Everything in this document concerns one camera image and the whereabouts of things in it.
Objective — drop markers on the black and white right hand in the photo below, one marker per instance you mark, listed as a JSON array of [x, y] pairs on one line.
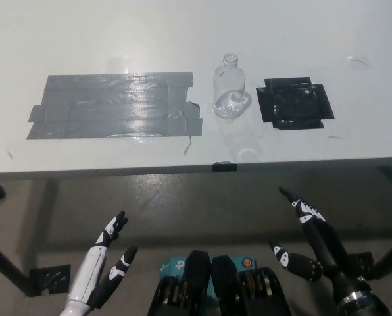
[[327, 250]]

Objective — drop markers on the white and black left hand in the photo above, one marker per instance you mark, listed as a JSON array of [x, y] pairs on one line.
[[87, 273]]

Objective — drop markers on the black desk leg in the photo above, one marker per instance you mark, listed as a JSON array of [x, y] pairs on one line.
[[388, 260], [8, 265]]

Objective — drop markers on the clear plastic bottle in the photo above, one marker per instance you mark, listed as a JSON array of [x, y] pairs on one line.
[[230, 89]]

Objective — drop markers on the grey duct tape patch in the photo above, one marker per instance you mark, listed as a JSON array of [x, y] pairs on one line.
[[117, 105]]

